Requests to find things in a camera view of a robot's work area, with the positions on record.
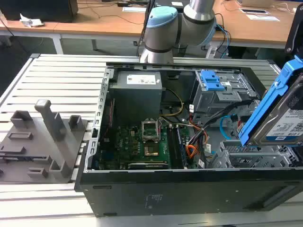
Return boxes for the black computer box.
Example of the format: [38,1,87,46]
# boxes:
[0,0,79,23]

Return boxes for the blue flat data wire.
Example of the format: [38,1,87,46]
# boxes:
[219,114,239,140]

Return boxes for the crumpled white paper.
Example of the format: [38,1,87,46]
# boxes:
[19,13,45,28]

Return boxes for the hard disk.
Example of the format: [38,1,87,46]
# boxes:
[238,55,303,150]

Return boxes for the black open PC case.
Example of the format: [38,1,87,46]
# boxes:
[74,61,303,218]

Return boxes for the gold chipset heat sink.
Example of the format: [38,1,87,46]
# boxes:
[144,146,159,157]

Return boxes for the brown wooden desk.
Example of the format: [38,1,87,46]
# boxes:
[213,0,303,50]
[0,0,152,54]

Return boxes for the black expansion slot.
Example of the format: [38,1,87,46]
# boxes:
[127,161,170,169]

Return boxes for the orange wire loops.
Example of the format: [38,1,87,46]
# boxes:
[186,131,209,159]

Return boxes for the green motherboard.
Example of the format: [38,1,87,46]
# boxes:
[98,115,190,170]

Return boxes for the blue plastic drive latch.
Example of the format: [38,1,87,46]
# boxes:
[200,70,225,92]

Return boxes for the black wire bundle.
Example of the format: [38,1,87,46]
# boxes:
[196,98,252,133]

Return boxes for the grey parts rack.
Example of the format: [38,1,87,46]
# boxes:
[0,99,89,184]

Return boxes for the CPU socket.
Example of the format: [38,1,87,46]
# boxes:
[141,120,160,143]

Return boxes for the white paper sheet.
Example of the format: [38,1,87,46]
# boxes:
[246,14,280,22]
[122,7,148,13]

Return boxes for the blue hanging cable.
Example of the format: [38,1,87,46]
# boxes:
[214,23,232,49]

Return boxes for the grey power supply unit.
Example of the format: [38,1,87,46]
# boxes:
[109,70,163,119]

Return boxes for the metal disk bay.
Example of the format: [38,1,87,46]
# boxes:
[210,139,303,169]

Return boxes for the grey metal drive cage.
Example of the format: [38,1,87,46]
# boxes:
[191,70,259,114]

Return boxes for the yellow power wires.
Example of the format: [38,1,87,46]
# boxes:
[160,88,184,117]

